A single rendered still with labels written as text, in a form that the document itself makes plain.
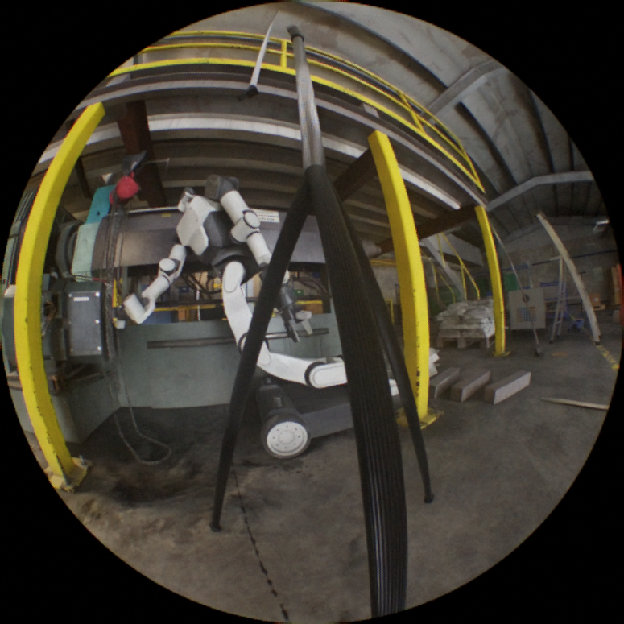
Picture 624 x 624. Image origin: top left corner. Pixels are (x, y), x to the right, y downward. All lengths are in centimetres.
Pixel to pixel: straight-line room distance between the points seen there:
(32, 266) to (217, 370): 127
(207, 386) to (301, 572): 129
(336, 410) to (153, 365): 122
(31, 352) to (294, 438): 110
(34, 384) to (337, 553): 106
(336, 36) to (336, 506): 557
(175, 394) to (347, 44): 572
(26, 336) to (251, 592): 98
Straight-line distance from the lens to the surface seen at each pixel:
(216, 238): 100
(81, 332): 130
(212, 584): 64
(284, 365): 100
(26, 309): 99
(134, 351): 170
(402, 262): 107
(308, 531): 67
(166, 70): 169
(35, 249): 104
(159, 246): 173
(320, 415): 94
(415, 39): 563
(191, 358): 153
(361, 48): 527
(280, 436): 89
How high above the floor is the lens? 57
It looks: 2 degrees up
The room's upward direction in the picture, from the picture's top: 4 degrees counter-clockwise
